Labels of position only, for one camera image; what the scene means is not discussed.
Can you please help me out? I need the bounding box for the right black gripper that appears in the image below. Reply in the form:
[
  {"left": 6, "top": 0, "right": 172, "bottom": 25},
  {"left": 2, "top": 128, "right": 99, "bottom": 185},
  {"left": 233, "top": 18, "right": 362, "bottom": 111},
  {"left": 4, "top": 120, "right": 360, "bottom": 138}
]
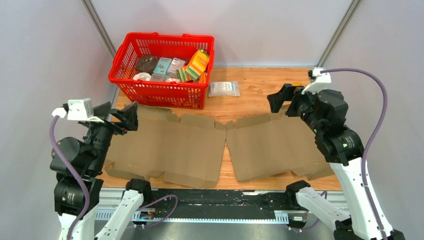
[{"left": 265, "top": 83, "right": 323, "bottom": 134}]

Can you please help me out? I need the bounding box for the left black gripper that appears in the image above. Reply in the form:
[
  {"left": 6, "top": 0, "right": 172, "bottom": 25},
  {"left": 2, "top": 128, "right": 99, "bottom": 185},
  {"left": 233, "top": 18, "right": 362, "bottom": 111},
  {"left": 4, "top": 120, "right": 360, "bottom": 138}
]
[{"left": 85, "top": 99, "right": 139, "bottom": 172}]

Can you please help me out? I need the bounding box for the white plastic pouch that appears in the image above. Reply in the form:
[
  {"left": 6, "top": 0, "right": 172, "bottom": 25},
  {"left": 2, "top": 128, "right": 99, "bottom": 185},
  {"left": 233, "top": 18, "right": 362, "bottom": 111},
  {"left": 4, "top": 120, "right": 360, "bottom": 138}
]
[{"left": 208, "top": 81, "right": 241, "bottom": 98}]

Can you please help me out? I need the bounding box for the cardboard box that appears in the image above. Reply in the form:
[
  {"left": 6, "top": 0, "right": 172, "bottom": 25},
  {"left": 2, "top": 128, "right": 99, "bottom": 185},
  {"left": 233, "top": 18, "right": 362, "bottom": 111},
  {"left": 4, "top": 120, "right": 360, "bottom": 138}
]
[{"left": 104, "top": 105, "right": 227, "bottom": 189}]

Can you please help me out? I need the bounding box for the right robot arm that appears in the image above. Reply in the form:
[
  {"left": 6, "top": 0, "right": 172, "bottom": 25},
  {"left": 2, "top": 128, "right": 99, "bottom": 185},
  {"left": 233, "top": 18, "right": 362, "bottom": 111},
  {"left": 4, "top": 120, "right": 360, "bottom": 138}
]
[{"left": 267, "top": 84, "right": 405, "bottom": 240}]

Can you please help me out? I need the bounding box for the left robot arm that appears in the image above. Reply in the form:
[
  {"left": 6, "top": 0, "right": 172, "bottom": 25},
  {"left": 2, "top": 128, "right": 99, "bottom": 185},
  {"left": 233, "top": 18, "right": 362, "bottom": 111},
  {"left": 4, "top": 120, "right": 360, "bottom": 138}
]
[{"left": 49, "top": 98, "right": 153, "bottom": 240}]

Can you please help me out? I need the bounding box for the teal small box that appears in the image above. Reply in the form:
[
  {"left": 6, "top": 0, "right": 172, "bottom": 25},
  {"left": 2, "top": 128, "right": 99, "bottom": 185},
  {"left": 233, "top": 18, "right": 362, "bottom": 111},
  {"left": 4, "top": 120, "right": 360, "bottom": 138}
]
[{"left": 152, "top": 57, "right": 173, "bottom": 75}]

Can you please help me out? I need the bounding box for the grey pink small box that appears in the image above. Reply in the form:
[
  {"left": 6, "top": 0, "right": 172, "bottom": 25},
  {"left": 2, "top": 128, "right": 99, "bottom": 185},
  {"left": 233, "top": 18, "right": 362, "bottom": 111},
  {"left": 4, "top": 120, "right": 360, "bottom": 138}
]
[{"left": 166, "top": 57, "right": 186, "bottom": 78}]

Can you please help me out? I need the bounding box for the white round container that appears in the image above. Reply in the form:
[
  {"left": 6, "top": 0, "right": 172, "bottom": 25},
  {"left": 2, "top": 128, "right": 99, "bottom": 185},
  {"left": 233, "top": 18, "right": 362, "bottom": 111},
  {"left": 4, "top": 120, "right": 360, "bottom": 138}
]
[{"left": 133, "top": 72, "right": 152, "bottom": 81}]

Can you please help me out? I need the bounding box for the right flat cardboard sheet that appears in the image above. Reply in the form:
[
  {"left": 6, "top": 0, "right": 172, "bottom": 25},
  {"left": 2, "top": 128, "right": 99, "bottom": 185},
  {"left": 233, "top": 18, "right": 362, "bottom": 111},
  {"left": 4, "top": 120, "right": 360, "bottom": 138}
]
[{"left": 225, "top": 105, "right": 334, "bottom": 182}]

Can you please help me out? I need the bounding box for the brown round packet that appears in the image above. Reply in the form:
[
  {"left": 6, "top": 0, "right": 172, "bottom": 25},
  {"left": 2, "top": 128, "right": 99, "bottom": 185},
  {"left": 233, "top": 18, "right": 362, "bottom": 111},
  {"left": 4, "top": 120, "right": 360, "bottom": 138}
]
[{"left": 134, "top": 55, "right": 158, "bottom": 74}]

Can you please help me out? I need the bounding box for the red plastic basket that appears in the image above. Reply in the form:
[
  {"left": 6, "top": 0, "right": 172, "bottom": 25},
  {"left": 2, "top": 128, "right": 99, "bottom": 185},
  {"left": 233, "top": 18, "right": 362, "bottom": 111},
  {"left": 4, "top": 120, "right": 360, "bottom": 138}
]
[{"left": 108, "top": 32, "right": 215, "bottom": 110}]

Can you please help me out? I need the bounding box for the green striped sponge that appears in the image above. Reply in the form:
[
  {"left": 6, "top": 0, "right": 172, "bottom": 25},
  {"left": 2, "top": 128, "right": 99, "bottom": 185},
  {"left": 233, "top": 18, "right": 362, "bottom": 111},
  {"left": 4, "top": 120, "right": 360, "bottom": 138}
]
[{"left": 176, "top": 66, "right": 192, "bottom": 82}]

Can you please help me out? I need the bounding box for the striped sponge pack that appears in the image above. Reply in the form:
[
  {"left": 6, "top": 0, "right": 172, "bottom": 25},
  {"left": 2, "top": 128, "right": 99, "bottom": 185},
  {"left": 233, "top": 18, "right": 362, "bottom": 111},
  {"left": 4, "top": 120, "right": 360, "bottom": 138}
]
[{"left": 185, "top": 48, "right": 210, "bottom": 81}]

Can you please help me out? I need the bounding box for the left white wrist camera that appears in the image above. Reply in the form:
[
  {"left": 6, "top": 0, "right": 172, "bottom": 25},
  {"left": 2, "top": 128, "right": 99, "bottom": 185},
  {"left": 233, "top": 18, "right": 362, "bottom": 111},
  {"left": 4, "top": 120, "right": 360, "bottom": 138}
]
[{"left": 51, "top": 98, "right": 105, "bottom": 123}]

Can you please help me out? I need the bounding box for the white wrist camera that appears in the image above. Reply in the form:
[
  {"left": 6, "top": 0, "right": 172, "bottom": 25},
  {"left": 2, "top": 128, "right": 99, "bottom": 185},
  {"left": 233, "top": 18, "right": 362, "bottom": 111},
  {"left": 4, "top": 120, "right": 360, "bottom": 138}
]
[
  {"left": 51, "top": 98, "right": 105, "bottom": 123},
  {"left": 301, "top": 67, "right": 332, "bottom": 95}
]

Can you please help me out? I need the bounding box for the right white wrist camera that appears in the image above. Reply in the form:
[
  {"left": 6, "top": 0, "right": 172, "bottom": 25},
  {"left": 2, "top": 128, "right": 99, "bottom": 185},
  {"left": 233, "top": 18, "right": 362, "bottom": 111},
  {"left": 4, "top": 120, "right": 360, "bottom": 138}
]
[{"left": 301, "top": 67, "right": 332, "bottom": 95}]

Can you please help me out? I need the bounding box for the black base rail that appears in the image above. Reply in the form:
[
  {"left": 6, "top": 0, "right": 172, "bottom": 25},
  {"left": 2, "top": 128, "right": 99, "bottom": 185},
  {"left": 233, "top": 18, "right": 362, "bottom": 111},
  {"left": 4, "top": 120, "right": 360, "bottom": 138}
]
[{"left": 132, "top": 188, "right": 313, "bottom": 224}]

